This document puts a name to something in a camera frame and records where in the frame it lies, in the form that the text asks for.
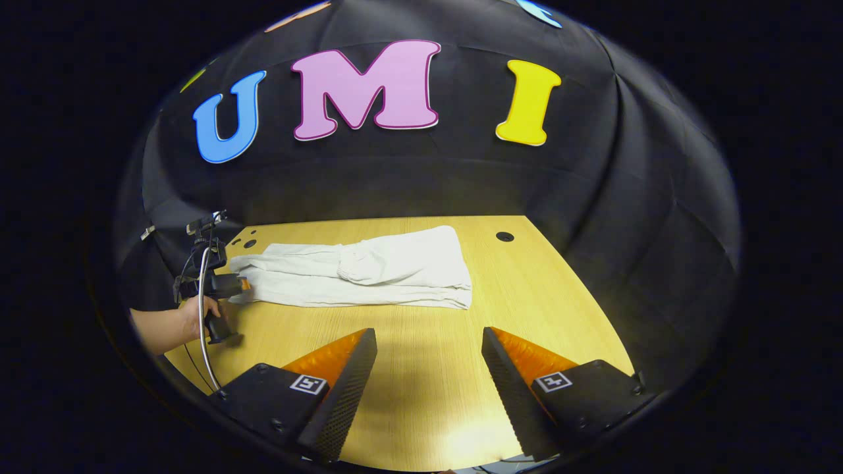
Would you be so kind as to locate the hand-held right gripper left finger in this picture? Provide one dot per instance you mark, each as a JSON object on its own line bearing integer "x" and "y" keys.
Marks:
{"x": 346, "y": 395}

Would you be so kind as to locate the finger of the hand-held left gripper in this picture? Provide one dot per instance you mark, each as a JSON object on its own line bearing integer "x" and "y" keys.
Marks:
{"x": 245, "y": 284}

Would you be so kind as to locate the white jeans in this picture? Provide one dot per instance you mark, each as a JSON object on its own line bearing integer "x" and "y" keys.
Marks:
{"x": 395, "y": 263}

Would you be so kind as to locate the silver cloth clip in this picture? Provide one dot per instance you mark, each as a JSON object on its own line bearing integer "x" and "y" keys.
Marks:
{"x": 148, "y": 232}

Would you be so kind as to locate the black backdrop cloth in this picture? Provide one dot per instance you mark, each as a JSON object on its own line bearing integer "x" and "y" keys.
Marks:
{"x": 428, "y": 178}

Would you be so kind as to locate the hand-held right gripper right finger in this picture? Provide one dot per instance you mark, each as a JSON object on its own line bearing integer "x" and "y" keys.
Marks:
{"x": 510, "y": 388}

